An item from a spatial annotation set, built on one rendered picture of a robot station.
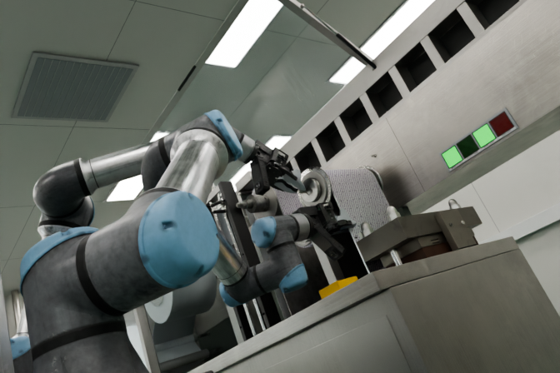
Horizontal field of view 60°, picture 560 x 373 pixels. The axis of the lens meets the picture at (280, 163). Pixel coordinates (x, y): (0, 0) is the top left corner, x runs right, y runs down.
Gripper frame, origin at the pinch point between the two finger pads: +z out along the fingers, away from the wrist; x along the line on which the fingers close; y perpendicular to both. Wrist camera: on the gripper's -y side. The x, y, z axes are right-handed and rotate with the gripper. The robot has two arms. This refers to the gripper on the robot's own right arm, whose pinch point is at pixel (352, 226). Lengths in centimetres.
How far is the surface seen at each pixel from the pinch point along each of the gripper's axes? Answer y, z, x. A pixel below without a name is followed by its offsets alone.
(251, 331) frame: -15, -13, 47
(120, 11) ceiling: 171, -2, 85
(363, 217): 2.2, 6.3, -0.3
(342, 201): 8.5, 0.0, -0.2
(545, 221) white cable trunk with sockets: -1, 258, 48
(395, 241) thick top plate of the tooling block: -11.1, -6.5, -16.3
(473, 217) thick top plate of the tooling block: -9.8, 30.1, -20.0
